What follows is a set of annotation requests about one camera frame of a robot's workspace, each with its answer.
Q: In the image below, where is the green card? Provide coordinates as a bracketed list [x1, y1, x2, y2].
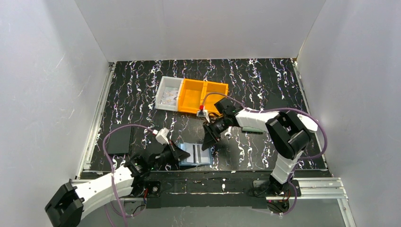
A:
[241, 127, 265, 134]

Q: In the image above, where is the black flat box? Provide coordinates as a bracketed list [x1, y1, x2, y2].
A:
[106, 127, 132, 157]

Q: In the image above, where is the left orange bin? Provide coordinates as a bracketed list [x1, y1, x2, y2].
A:
[178, 79, 206, 114]

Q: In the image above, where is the white plastic bin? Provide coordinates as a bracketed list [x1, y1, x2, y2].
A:
[155, 76, 183, 112]

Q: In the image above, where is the blue card holder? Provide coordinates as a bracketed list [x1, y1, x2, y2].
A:
[179, 142, 213, 166]

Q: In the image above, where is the orange bin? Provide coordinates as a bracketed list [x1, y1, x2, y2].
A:
[200, 81, 228, 114]
[178, 79, 206, 114]

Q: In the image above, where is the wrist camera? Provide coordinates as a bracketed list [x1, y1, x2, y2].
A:
[152, 128, 169, 145]
[196, 105, 210, 122]

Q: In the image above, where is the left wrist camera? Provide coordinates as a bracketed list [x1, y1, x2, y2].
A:
[152, 128, 169, 145]

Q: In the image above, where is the silver wrench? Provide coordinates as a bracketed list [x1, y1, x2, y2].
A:
[224, 132, 232, 140]

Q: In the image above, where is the right orange bin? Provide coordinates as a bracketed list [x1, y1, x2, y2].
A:
[200, 81, 228, 114]

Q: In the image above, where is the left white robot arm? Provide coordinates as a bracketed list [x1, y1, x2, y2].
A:
[44, 141, 192, 227]

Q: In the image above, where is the white box with label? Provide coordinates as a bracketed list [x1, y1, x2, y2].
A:
[297, 113, 318, 132]

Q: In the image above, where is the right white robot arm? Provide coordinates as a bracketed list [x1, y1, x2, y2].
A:
[202, 97, 318, 185]

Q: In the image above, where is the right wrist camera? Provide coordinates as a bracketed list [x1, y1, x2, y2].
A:
[196, 105, 210, 122]

